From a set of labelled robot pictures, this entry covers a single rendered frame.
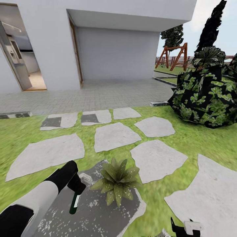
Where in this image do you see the insectifuge atomizer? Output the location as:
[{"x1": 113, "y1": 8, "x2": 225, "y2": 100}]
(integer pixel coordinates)
[{"x1": 69, "y1": 193, "x2": 81, "y2": 214}]

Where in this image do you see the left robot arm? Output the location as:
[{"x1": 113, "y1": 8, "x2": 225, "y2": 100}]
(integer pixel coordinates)
[{"x1": 0, "y1": 161, "x2": 92, "y2": 237}]

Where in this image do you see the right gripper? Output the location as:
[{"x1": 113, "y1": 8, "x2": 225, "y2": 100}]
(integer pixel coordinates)
[{"x1": 171, "y1": 221, "x2": 200, "y2": 237}]

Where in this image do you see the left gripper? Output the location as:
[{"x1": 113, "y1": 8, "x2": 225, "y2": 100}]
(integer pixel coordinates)
[{"x1": 67, "y1": 178, "x2": 86, "y2": 195}]

